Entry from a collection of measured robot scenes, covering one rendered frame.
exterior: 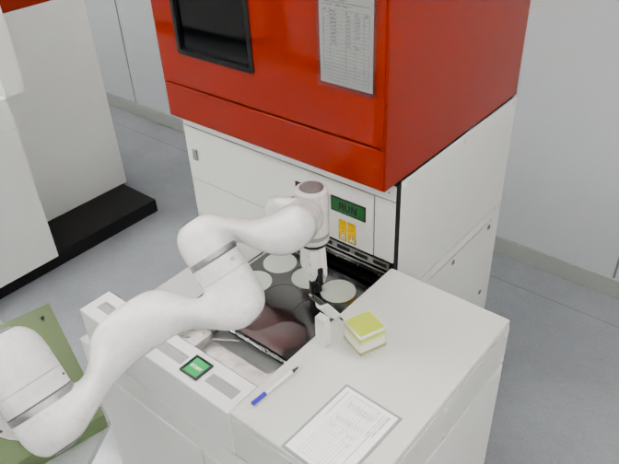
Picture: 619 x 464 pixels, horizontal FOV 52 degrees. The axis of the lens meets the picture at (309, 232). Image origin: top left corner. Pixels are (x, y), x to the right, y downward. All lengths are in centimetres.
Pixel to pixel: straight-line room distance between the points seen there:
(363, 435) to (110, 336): 54
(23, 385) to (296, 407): 55
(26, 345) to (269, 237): 46
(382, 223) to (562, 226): 169
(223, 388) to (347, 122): 68
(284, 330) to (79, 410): 66
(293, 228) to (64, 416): 51
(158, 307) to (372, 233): 75
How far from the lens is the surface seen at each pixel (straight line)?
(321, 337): 151
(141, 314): 118
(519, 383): 284
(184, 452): 177
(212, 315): 118
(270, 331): 167
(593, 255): 330
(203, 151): 211
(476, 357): 153
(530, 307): 320
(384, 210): 167
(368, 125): 152
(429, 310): 163
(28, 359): 119
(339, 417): 139
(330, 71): 154
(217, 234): 119
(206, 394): 147
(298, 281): 182
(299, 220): 122
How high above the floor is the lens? 205
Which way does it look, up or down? 35 degrees down
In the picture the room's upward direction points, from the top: 3 degrees counter-clockwise
